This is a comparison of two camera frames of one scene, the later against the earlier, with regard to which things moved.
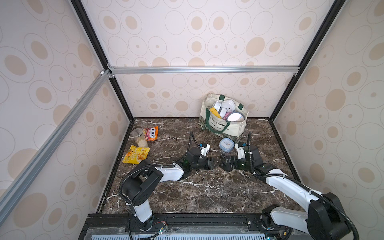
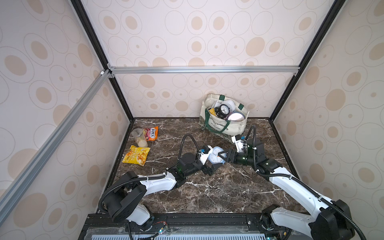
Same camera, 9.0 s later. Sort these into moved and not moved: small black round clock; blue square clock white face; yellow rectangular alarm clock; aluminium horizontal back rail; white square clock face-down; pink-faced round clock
Moved: blue square clock white face; small black round clock
Not moved: yellow rectangular alarm clock; aluminium horizontal back rail; white square clock face-down; pink-faced round clock
